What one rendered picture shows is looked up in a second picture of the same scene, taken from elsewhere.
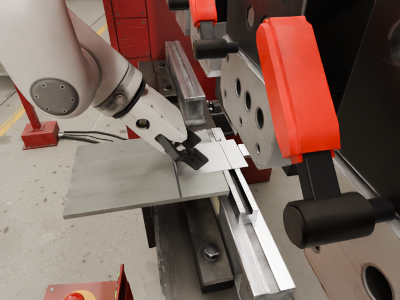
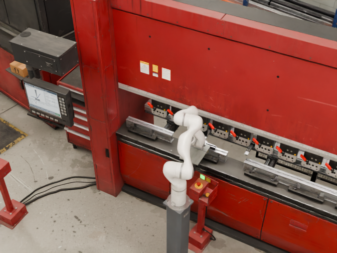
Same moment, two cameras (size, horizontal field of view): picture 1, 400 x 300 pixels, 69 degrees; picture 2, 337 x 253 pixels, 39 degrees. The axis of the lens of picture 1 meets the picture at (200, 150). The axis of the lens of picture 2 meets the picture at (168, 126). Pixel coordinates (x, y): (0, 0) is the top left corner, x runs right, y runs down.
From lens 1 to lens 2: 3.94 m
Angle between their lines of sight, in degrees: 38
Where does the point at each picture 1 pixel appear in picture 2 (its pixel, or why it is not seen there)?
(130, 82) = not seen: hidden behind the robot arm
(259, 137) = (224, 136)
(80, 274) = (134, 233)
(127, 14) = (113, 118)
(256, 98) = (223, 133)
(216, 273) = (216, 159)
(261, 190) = not seen: hidden behind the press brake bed
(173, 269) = (209, 165)
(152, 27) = (119, 116)
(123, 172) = (193, 155)
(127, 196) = (200, 157)
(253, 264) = (221, 152)
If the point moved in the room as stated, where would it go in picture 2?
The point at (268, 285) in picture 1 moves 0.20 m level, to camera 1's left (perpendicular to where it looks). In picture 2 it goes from (225, 153) to (212, 165)
